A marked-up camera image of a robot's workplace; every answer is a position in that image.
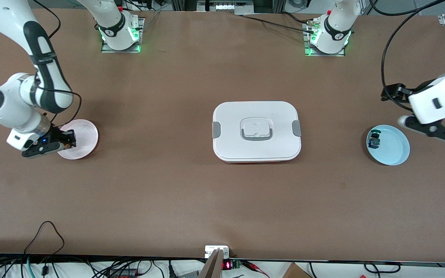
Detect pink round plate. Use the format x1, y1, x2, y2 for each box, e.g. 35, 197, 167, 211
57, 119, 99, 160

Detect light blue round plate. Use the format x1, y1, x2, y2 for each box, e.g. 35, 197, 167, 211
366, 124, 411, 166

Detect white lunch box grey clips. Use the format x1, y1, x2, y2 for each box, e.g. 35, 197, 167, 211
212, 101, 302, 164

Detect metal control box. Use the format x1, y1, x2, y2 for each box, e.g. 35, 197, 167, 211
197, 0, 255, 15

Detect small white device box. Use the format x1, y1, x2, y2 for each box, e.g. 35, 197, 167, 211
204, 245, 231, 259

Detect grey slanted bar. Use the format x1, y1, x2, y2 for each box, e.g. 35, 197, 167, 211
198, 248, 224, 278

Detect brown cardboard box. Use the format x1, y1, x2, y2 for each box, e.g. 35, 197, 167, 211
282, 262, 313, 278

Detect red digit display module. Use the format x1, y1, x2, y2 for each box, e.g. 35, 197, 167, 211
222, 259, 243, 271

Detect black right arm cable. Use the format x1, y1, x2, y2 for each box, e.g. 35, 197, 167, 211
32, 0, 83, 131

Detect green push button switch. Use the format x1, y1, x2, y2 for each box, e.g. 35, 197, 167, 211
368, 130, 383, 150

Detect black looped cable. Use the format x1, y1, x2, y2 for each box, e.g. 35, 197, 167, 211
23, 220, 66, 268

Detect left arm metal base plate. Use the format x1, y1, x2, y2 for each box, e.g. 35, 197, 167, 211
302, 21, 346, 58

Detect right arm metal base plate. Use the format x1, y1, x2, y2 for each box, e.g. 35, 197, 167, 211
100, 17, 145, 54

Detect black cable to arm base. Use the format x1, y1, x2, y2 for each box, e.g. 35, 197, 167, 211
237, 13, 316, 32

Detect thin black floor cable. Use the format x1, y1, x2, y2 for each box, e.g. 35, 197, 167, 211
363, 261, 402, 274

